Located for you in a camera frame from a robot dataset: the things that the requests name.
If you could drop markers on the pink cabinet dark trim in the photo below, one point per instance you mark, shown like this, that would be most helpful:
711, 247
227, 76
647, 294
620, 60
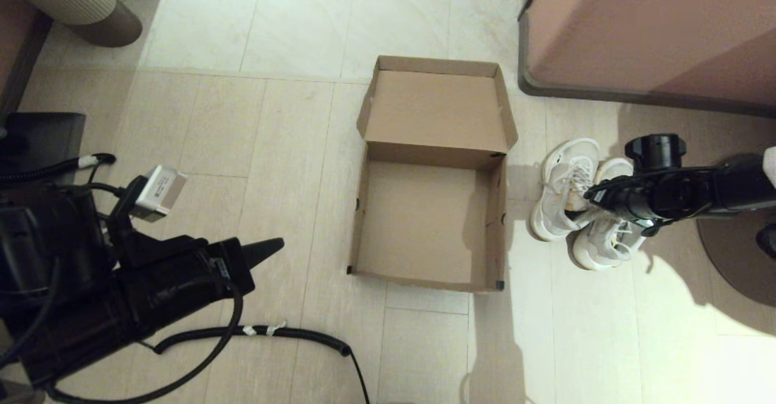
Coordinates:
636, 28

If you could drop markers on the black flat panel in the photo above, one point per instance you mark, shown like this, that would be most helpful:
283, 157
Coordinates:
42, 137

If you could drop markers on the cardboard shoe box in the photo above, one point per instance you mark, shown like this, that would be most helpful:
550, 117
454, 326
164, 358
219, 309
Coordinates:
424, 228

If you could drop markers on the white mesh sneaker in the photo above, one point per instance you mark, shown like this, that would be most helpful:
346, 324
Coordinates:
606, 246
561, 179

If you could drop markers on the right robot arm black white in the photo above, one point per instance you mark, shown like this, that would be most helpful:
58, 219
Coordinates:
739, 185

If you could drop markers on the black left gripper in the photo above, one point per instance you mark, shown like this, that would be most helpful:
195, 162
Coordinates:
170, 282

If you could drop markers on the brown wooden furniture side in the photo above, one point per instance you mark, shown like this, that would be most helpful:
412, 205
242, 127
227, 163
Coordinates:
15, 46

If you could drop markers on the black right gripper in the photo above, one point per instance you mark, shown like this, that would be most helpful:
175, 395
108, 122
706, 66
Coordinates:
630, 201

